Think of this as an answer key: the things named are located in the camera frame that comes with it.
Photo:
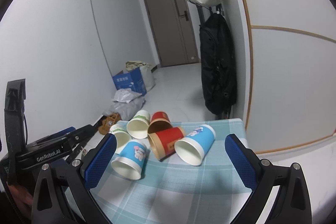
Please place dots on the left hand of person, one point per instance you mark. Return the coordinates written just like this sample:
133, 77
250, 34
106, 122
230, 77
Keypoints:
21, 196

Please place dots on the green white paper cup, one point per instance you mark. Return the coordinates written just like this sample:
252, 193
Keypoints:
121, 135
138, 126

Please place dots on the grey brown door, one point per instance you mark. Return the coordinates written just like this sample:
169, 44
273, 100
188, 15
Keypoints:
173, 32

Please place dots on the grey plastic mailer bags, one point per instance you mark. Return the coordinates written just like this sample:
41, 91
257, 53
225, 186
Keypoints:
126, 103

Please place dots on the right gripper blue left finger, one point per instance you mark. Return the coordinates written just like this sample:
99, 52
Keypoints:
96, 161

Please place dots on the red paper cup front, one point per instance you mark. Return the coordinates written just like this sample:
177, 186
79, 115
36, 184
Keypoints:
162, 142

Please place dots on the white sack with beige cloth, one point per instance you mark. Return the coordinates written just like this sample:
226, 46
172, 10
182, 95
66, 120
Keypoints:
145, 70

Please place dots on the green white paper cup left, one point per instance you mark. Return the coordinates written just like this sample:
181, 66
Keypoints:
121, 135

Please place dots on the red paper cup rear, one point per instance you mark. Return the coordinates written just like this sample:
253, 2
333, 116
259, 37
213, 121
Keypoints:
159, 122

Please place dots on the blue cardboard box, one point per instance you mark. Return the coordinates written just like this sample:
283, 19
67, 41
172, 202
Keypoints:
132, 80

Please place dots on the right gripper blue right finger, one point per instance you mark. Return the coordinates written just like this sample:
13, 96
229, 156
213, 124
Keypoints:
244, 160

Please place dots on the blue cartoon paper cup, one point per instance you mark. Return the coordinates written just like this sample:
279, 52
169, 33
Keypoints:
193, 148
130, 161

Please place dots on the green white paper cup right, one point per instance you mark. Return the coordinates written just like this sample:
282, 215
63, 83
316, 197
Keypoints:
138, 126

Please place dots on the teal plaid tablecloth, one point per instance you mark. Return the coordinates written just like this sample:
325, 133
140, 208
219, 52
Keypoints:
172, 191

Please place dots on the black jacket hanging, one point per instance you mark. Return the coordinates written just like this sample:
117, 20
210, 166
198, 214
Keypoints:
218, 66

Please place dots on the red paper cup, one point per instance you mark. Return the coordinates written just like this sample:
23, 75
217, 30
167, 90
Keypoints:
162, 142
159, 122

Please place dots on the tan suede shoes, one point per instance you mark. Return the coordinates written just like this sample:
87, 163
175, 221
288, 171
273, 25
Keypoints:
108, 122

